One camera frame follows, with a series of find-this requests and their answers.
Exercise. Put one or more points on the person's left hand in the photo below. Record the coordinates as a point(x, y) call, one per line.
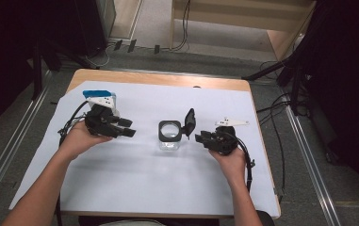
point(79, 139)

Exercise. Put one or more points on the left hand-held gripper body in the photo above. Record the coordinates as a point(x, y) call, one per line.
point(100, 124)

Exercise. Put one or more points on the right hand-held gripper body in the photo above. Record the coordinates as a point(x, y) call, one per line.
point(224, 141)

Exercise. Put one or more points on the metal floor rail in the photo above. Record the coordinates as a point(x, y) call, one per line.
point(312, 163)
point(7, 153)

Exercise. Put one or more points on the blue and white pouch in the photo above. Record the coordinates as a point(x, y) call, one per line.
point(97, 93)

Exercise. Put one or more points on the white paper sheet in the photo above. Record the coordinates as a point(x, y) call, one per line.
point(161, 179)

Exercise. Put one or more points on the wooden table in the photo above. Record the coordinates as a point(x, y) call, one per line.
point(167, 78)

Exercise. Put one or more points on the black metal stand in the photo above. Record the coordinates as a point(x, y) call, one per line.
point(37, 69)
point(296, 69)

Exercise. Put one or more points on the clear container with black lid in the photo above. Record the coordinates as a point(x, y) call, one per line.
point(169, 132)

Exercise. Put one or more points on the light wooden shelf unit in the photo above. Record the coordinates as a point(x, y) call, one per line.
point(227, 19)

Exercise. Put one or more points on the person's clothing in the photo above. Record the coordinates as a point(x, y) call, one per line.
point(130, 223)

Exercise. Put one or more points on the black chair armrest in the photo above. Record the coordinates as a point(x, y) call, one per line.
point(266, 218)

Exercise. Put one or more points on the person's right hand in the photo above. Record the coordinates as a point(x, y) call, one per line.
point(233, 164)

